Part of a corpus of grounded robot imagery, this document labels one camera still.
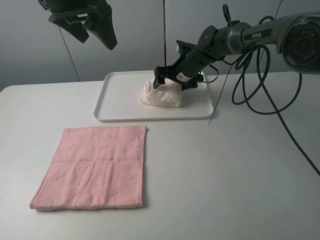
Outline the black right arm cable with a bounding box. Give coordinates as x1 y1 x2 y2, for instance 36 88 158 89
208 2 320 176

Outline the pink terry towel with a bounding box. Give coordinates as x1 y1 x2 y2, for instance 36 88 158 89
29 126 147 211

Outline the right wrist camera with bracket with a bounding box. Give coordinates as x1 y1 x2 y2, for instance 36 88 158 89
175 40 184 54

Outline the white rectangular plastic tray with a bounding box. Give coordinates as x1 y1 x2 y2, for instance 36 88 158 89
93 70 214 122

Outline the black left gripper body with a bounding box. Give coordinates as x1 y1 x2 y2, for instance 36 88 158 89
38 0 110 24

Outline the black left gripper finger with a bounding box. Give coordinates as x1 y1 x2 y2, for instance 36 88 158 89
82 4 118 50
60 21 89 43

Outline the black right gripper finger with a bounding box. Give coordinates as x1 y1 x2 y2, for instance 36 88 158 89
152 75 166 89

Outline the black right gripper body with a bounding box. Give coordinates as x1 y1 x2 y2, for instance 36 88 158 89
154 42 208 91

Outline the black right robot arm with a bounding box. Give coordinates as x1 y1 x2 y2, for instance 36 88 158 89
153 11 320 90

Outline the cream white terry towel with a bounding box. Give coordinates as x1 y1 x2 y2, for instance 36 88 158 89
140 78 182 108

